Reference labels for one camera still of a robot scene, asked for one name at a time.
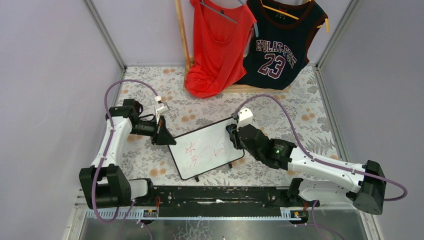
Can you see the grey clothes hanger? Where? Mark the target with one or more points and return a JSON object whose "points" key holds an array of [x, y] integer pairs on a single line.
{"points": [[255, 26]]}

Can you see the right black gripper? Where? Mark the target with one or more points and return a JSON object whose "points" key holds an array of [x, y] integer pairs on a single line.
{"points": [[236, 137]]}

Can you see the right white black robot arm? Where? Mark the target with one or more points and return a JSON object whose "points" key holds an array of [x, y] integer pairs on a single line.
{"points": [[359, 184]]}

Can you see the dark basketball jersey number 23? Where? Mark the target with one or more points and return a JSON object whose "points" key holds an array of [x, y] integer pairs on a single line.
{"points": [[280, 52]]}

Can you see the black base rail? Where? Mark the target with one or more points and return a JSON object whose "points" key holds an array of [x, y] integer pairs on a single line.
{"points": [[227, 202]]}

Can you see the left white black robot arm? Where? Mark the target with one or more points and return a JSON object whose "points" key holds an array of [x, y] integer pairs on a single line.
{"points": [[103, 183]]}

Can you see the white board with black frame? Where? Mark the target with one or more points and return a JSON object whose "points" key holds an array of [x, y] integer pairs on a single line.
{"points": [[204, 149]]}

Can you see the yellow clothes hanger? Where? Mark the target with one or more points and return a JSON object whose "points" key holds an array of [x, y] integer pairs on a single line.
{"points": [[326, 20]]}

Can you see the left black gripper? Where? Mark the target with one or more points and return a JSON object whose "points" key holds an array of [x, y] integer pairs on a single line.
{"points": [[157, 130]]}

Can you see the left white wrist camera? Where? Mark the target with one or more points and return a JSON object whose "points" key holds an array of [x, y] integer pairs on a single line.
{"points": [[161, 108]]}

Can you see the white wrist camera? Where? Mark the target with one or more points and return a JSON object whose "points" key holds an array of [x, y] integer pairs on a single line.
{"points": [[161, 108], [244, 118]]}

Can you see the wooden clothes rack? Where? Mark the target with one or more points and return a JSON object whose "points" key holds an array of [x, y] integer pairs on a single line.
{"points": [[189, 60]]}

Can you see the red tank top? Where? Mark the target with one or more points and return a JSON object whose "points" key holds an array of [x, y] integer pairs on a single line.
{"points": [[219, 47]]}

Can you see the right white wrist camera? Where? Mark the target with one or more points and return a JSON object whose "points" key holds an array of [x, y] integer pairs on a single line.
{"points": [[244, 118]]}

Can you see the floral tablecloth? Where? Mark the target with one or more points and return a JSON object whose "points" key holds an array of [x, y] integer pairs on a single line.
{"points": [[297, 114]]}

